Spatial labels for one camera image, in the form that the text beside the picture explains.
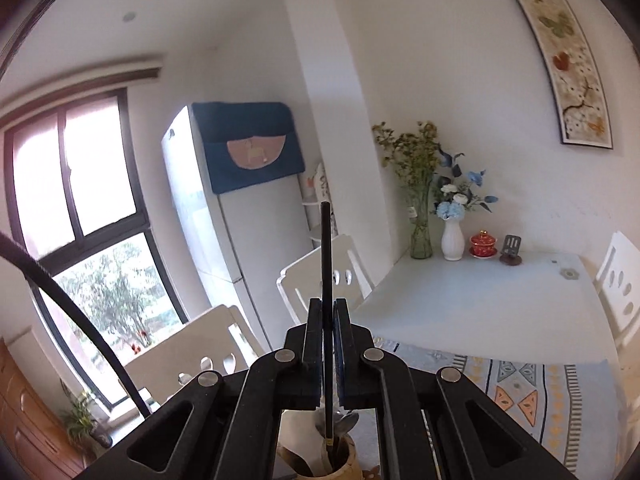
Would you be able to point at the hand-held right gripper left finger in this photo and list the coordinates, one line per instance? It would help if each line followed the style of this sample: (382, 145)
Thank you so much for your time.
(312, 360)

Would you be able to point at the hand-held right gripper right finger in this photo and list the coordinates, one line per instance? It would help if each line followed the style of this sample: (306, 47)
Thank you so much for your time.
(345, 360)

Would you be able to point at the metal spoon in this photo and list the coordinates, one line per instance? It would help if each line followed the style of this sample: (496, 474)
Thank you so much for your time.
(346, 422)

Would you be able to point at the white rice paddle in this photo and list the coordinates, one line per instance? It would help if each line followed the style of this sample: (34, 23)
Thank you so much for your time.
(300, 435)

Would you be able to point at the black gold-banded chopstick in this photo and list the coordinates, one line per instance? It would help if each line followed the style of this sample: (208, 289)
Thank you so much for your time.
(327, 260)

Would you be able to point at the bamboo utensil holder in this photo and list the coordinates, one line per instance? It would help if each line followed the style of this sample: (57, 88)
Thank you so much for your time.
(350, 462)

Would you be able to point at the white plastic chair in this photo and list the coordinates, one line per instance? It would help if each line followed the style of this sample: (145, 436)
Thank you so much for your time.
(620, 285)
(200, 355)
(325, 275)

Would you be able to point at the white refrigerator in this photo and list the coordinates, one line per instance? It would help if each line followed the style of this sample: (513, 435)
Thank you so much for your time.
(260, 240)

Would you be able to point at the white patterned cushion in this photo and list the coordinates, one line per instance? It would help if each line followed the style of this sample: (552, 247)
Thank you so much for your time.
(320, 185)

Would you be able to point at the red lidded tea cup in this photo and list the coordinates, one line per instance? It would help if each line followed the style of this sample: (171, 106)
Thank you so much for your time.
(483, 246)

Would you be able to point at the blue and white artificial flowers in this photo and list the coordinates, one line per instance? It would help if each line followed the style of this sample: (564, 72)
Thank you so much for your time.
(455, 200)

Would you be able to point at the dark phone stand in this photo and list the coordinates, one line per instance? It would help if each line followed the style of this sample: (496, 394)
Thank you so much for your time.
(511, 250)

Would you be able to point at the patterned blue table mat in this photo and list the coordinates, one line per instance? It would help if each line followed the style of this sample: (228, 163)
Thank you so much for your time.
(550, 395)

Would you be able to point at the dried yellow flower bunch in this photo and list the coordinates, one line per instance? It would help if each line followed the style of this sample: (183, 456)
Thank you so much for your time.
(410, 155)

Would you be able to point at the green potted plant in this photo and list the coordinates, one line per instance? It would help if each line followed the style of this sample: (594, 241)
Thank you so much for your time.
(80, 420)

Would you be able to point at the blue refrigerator cover cloth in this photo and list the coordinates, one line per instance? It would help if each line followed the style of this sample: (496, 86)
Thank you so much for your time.
(250, 125)

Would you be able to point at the dark framed window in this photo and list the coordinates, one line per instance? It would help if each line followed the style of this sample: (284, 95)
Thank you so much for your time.
(95, 185)

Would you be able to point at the wooden cabinet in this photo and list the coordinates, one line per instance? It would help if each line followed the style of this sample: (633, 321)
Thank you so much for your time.
(25, 410)

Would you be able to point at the brown curtain box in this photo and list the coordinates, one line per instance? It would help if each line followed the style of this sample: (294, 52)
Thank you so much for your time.
(100, 77)

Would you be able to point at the long framed leaf painting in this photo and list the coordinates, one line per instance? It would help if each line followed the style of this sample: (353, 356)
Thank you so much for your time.
(570, 70)

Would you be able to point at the round ceiling light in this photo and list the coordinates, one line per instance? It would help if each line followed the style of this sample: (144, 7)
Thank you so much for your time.
(129, 16)

